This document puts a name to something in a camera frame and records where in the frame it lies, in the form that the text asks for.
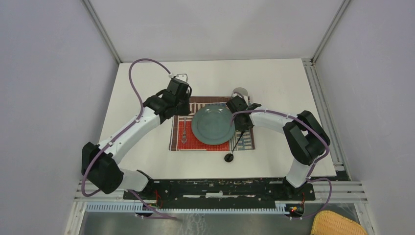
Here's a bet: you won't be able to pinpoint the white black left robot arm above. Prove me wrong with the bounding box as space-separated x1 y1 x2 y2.
81 77 192 199

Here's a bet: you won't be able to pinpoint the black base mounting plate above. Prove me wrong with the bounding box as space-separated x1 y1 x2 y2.
123 178 316 209

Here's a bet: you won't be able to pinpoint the aluminium frame rails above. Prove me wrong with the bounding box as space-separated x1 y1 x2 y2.
65 59 374 235

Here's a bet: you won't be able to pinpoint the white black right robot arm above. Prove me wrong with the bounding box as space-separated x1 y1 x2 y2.
226 96 330 200

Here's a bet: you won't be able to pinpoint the ornate silver fork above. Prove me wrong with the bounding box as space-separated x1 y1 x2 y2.
181 117 187 144

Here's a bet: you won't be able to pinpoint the striped patchwork placemat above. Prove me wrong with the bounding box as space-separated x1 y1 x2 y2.
169 96 255 152

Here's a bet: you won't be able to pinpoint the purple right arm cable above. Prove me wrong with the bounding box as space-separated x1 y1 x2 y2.
230 91 333 220

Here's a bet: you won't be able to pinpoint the black spoon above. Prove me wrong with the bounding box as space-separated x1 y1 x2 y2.
224 131 245 163

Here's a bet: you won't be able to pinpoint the blue ceramic mug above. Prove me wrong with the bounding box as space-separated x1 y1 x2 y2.
231 87 251 106

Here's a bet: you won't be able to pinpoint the teal ceramic plate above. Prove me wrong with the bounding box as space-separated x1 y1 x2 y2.
191 103 236 145

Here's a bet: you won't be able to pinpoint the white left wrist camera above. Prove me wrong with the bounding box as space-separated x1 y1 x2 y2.
168 73 188 83

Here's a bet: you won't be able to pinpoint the yellow woven basket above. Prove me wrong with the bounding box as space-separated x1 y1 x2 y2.
310 210 368 235

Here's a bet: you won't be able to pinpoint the white slotted cable duct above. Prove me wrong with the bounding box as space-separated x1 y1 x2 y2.
86 202 289 215

